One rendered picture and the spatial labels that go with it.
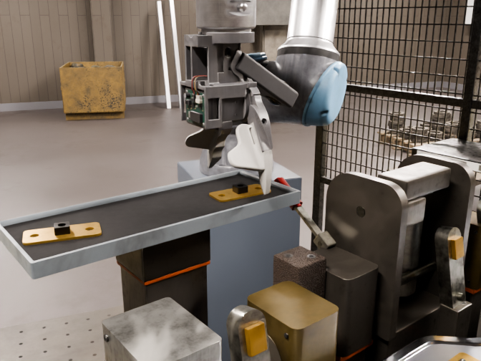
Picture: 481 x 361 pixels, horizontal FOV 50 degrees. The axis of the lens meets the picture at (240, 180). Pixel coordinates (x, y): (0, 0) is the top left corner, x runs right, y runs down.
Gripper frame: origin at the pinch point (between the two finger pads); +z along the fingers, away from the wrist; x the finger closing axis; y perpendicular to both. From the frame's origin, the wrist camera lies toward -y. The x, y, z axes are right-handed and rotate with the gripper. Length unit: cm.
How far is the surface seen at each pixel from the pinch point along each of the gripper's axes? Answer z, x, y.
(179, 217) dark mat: 1.9, 3.8, 11.3
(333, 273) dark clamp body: 9.9, 13.6, -5.8
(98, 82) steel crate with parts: 65, -677, -184
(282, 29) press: -8, -526, -391
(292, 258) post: 7.9, 10.6, -1.4
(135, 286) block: 11.2, 1.3, 16.6
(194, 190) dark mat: 1.9, -4.8, 4.8
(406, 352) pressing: 17.6, 23.1, -9.7
